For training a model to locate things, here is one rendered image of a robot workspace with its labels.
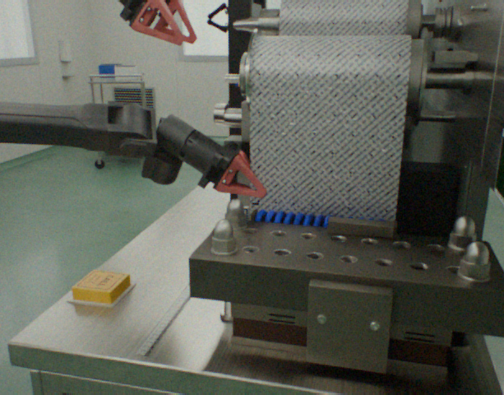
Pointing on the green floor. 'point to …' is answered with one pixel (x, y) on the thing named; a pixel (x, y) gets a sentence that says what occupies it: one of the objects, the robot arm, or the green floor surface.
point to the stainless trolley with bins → (110, 76)
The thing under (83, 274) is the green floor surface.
